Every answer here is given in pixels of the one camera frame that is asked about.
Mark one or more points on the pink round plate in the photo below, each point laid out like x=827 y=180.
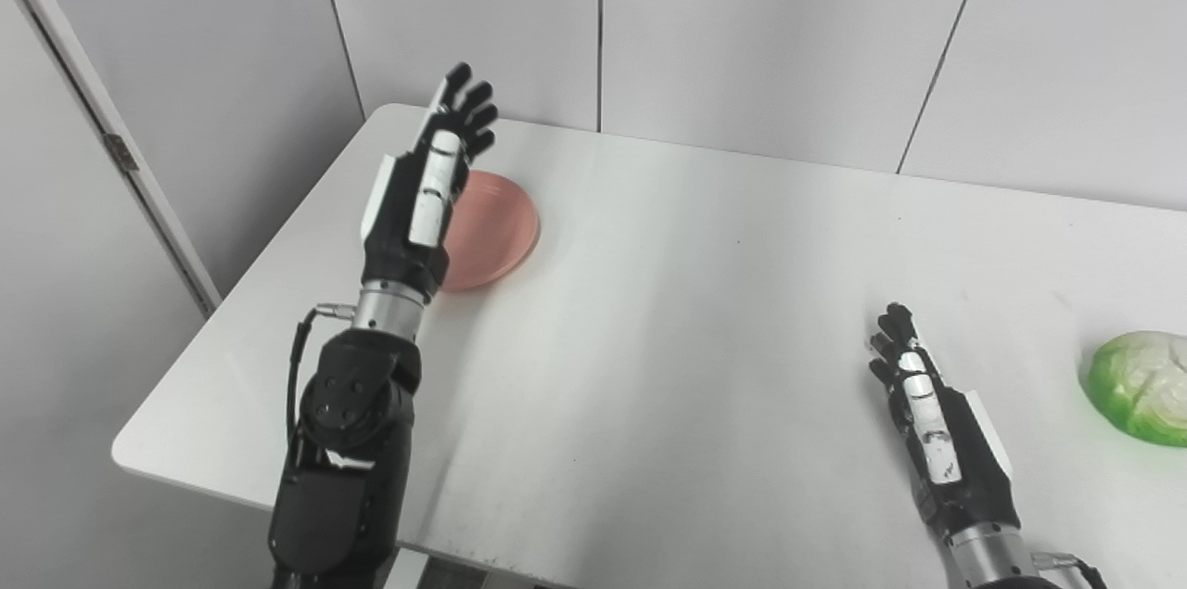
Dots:
x=496 y=223

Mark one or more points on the grey metal door hinge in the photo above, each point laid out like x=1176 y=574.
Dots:
x=121 y=152

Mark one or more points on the green white toy cabbage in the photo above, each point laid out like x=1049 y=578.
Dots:
x=1145 y=385

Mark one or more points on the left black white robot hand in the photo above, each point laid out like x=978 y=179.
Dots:
x=399 y=227

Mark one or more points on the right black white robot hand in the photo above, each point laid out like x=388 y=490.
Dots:
x=960 y=450

